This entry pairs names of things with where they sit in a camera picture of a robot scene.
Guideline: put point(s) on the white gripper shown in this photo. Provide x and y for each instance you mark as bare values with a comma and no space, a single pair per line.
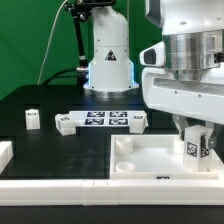
202,100

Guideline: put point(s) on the white square table top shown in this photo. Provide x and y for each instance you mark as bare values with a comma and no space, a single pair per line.
157,157

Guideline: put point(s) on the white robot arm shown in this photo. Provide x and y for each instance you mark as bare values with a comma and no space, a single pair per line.
174,53

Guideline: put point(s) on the white obstacle fence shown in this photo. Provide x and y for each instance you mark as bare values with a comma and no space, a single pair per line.
111,192

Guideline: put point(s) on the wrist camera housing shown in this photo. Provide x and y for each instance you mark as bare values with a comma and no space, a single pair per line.
153,56

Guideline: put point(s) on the white marker base plate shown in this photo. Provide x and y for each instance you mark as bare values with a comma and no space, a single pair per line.
105,118

